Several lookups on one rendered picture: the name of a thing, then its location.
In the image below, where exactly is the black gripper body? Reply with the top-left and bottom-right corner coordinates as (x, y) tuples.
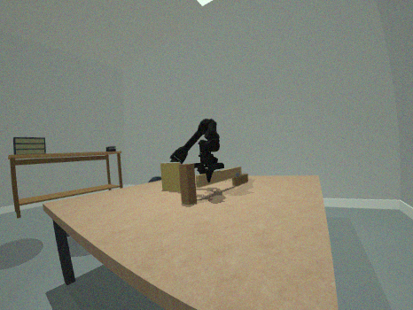
(193, 152), (224, 170)

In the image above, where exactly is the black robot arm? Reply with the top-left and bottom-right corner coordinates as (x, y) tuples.
(170, 119), (220, 164)

